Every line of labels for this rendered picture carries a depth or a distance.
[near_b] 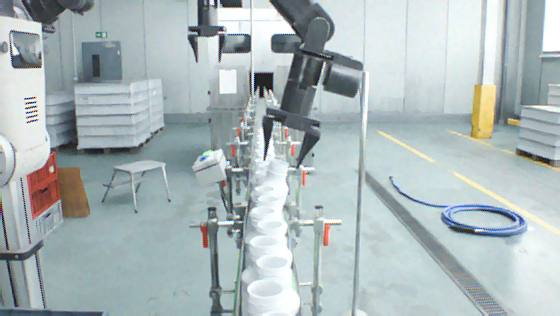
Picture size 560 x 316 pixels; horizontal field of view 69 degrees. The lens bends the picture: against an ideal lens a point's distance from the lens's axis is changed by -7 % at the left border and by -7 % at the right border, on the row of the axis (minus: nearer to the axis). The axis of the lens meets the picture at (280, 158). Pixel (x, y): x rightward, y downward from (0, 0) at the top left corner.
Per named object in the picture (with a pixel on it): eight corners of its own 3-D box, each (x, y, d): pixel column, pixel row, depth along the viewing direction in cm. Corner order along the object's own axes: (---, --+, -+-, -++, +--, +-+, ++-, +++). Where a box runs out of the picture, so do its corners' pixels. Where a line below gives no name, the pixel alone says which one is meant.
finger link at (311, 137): (310, 175, 78) (324, 125, 76) (271, 166, 78) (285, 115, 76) (306, 167, 85) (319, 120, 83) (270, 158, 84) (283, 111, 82)
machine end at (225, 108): (316, 175, 564) (318, 9, 521) (208, 176, 558) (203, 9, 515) (304, 151, 720) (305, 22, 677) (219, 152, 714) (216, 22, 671)
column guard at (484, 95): (494, 138, 860) (498, 85, 838) (476, 139, 859) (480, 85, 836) (484, 136, 899) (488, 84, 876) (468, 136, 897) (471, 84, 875)
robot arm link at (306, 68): (294, 48, 80) (296, 46, 74) (329, 57, 80) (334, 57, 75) (284, 84, 81) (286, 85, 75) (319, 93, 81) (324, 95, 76)
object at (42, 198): (32, 221, 324) (28, 194, 319) (-16, 221, 320) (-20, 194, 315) (61, 198, 383) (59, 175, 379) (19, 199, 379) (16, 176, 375)
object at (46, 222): (36, 247, 328) (32, 221, 324) (-12, 247, 324) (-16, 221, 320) (64, 221, 387) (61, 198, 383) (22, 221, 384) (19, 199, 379)
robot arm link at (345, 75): (306, 20, 80) (312, 14, 72) (364, 36, 81) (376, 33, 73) (290, 81, 83) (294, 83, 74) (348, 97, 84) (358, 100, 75)
